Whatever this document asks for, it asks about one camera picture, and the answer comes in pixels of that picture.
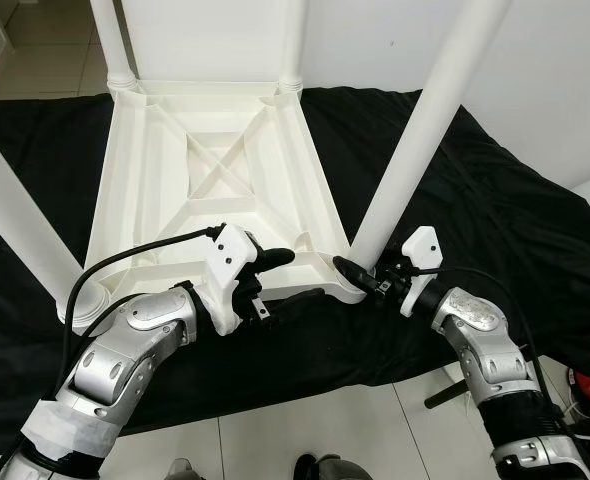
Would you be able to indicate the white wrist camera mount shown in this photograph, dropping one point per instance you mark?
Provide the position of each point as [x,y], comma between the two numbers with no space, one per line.
[230,265]
[422,250]

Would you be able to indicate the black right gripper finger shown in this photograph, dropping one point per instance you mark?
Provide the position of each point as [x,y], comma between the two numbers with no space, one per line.
[355,271]

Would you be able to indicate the black table cloth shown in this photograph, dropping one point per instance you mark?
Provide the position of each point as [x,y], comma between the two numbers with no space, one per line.
[515,200]

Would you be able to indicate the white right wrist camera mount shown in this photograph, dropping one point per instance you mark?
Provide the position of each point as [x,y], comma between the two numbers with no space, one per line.
[422,250]

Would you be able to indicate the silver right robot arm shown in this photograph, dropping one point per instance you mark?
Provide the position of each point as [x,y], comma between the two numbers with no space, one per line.
[490,350]

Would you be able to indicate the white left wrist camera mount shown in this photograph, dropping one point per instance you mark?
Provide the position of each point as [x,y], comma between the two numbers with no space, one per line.
[230,265]

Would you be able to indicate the dark robot right foot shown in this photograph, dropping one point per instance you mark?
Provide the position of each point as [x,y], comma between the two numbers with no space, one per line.
[330,468]

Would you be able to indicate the grey robot left foot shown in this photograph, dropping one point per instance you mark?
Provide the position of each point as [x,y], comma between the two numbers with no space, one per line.
[182,470]

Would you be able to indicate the black metal frame bar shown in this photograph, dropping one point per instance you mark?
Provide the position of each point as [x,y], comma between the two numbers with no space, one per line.
[447,392]

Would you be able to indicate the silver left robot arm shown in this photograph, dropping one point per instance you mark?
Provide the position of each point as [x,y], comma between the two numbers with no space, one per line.
[125,350]

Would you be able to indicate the white plastic ribbed table top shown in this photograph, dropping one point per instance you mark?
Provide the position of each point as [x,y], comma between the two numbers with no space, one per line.
[175,170]

